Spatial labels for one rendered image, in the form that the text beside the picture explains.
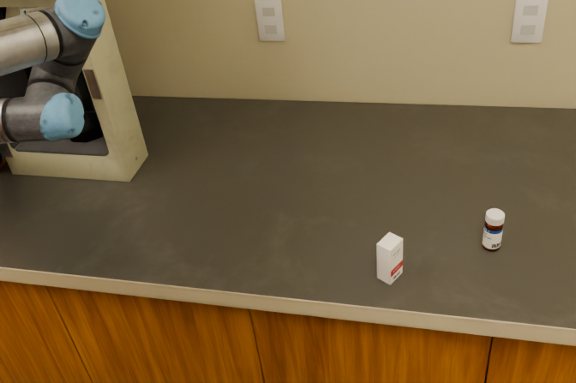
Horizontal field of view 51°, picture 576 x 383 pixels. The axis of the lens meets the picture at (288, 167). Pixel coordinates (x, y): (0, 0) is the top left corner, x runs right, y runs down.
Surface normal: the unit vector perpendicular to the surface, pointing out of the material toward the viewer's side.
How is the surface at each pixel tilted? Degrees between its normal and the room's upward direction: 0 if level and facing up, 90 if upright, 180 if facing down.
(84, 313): 90
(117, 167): 90
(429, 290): 1
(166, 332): 90
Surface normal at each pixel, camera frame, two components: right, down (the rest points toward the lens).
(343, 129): -0.10, -0.80
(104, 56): 0.97, 0.05
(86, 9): 0.53, -0.43
